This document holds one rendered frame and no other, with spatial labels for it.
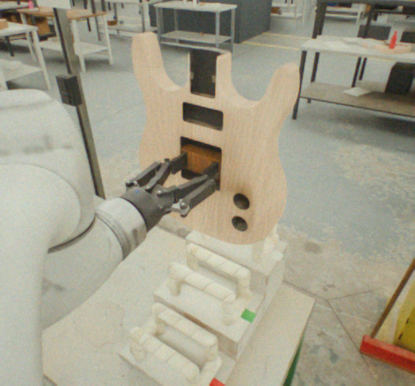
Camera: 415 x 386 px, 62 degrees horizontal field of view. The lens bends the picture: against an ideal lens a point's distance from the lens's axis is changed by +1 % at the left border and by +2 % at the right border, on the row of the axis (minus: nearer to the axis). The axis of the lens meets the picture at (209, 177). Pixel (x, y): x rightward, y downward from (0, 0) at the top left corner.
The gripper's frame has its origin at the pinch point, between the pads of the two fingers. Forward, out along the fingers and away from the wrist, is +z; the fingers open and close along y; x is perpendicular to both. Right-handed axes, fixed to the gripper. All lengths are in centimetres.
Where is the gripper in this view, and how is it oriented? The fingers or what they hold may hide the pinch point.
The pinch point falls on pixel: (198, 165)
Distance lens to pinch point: 69.7
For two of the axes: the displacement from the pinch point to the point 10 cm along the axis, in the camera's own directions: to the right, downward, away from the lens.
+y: 8.4, 2.9, -4.5
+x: 0.0, -8.4, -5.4
